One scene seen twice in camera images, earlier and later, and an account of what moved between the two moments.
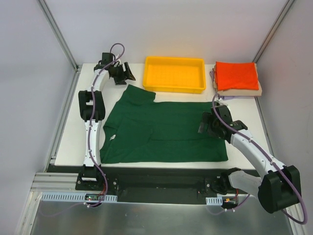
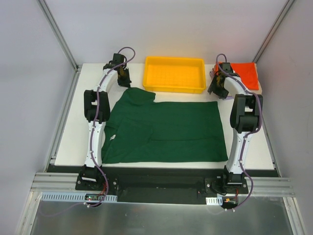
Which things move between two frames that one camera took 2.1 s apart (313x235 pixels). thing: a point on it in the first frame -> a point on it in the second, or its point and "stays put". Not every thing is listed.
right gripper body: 205,124 -> 217,89
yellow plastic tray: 174,74 stays put
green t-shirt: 138,129 stays put
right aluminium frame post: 277,24 stays put
